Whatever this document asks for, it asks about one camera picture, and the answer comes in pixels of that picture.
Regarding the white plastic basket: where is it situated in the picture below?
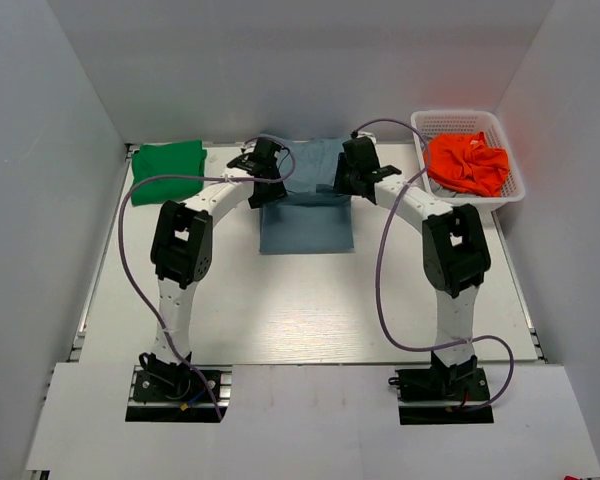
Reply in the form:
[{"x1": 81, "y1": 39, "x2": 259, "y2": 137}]
[{"x1": 410, "y1": 110, "x2": 526, "y2": 212}]

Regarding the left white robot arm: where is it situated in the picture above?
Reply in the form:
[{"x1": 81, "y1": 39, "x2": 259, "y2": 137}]
[{"x1": 141, "y1": 138, "x2": 287, "y2": 399}]

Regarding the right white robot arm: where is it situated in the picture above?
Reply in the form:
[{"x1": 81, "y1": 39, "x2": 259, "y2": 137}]
[{"x1": 334, "y1": 137, "x2": 491, "y2": 399}]

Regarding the crumpled orange t-shirt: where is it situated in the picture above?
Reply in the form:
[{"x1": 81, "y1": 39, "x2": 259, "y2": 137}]
[{"x1": 427, "y1": 132, "x2": 510, "y2": 197}]

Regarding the grey cloth in basket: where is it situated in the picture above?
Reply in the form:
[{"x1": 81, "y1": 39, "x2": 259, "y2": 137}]
[{"x1": 429, "y1": 179, "x2": 473, "y2": 198}]

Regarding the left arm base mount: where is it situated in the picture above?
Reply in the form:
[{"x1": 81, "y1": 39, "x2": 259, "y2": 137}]
[{"x1": 125, "y1": 366, "x2": 221, "y2": 424}]

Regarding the blue-grey t-shirt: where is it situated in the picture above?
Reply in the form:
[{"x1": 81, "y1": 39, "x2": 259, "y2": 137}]
[{"x1": 259, "y1": 137, "x2": 354, "y2": 255}]

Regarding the folded green t-shirt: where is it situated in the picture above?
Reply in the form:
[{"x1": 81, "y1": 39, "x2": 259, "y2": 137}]
[{"x1": 131, "y1": 140, "x2": 207, "y2": 206}]

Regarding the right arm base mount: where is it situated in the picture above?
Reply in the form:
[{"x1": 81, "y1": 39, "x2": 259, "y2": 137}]
[{"x1": 387, "y1": 368, "x2": 494, "y2": 426}]

